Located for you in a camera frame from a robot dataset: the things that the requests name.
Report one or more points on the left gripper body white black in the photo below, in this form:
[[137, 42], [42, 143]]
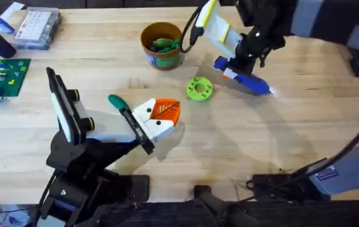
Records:
[[113, 126]]

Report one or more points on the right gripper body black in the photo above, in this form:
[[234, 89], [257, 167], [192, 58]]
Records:
[[261, 25]]

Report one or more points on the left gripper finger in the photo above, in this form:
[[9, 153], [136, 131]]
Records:
[[163, 127], [144, 111]]

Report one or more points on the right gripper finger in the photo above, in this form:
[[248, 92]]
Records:
[[247, 63], [230, 73]]

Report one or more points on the blue electric screwdriver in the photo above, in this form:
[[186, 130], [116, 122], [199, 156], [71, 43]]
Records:
[[251, 82]]

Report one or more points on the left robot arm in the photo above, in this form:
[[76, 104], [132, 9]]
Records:
[[72, 201]]

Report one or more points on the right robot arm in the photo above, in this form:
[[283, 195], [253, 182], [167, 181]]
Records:
[[349, 170]]

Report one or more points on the green disc with holes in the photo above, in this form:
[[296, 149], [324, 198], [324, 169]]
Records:
[[199, 89]]

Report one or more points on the right wrist upright plate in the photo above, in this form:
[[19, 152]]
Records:
[[218, 30]]

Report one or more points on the wrist upright plate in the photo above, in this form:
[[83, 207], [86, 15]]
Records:
[[60, 101], [218, 30]]

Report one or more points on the left wrist upright plate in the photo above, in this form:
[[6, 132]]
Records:
[[60, 101]]

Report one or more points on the brown tub with toys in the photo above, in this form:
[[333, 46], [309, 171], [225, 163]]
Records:
[[161, 47]]

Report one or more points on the green board with blocks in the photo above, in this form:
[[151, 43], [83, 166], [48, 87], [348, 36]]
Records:
[[4, 77]]

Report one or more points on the clear plastic parts box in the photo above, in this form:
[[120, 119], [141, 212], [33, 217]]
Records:
[[37, 27]]

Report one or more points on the white paper sheet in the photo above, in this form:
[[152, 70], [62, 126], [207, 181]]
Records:
[[13, 9]]

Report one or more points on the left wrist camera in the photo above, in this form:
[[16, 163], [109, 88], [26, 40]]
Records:
[[83, 110]]

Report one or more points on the black post on rail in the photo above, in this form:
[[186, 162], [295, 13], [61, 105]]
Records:
[[217, 205]]

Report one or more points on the black rail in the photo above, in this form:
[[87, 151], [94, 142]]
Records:
[[292, 216]]

